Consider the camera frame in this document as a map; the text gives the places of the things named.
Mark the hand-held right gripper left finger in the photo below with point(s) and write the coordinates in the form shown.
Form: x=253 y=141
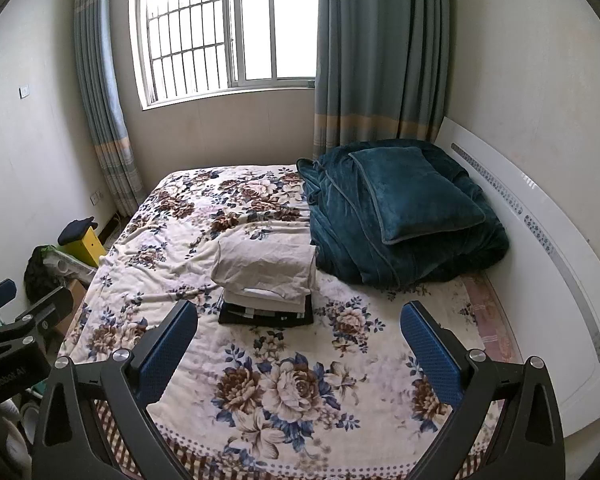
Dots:
x=167 y=355

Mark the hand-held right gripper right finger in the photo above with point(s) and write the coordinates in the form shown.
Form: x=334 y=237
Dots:
x=430 y=357

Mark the beige long-sleeve shirt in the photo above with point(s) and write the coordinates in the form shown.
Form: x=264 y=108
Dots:
x=265 y=265

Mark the cardboard box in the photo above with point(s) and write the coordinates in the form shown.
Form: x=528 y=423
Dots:
x=72 y=305

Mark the black bag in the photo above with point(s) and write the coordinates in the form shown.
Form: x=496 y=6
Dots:
x=37 y=275

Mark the white plastic tray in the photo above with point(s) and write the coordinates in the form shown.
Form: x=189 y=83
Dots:
x=70 y=266

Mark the yellow box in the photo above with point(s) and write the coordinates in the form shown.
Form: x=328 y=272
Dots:
x=87 y=250

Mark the pink patterned mattress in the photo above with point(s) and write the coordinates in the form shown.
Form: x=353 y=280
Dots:
x=490 y=320

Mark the dark cap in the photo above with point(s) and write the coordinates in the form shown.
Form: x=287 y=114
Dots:
x=77 y=230

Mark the teal quilt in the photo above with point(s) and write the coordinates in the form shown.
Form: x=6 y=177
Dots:
x=415 y=260

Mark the black folded garment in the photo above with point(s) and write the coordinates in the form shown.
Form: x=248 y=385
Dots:
x=260 y=319

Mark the floral blanket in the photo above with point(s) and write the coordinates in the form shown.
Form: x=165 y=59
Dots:
x=260 y=395

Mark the white folded garment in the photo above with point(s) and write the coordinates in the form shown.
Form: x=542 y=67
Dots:
x=280 y=305

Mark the white headboard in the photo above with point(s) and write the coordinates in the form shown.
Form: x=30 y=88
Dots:
x=545 y=310

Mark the teal pillow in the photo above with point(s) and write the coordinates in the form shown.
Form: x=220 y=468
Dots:
x=415 y=195

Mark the grey-blue curtain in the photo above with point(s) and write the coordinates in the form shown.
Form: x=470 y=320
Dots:
x=380 y=50
x=102 y=85

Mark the barred window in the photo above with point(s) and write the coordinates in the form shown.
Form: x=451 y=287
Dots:
x=275 y=25

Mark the wall outlet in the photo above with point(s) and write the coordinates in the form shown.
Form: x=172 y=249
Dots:
x=96 y=197

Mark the wall switch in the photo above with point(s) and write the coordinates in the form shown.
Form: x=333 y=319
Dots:
x=25 y=91

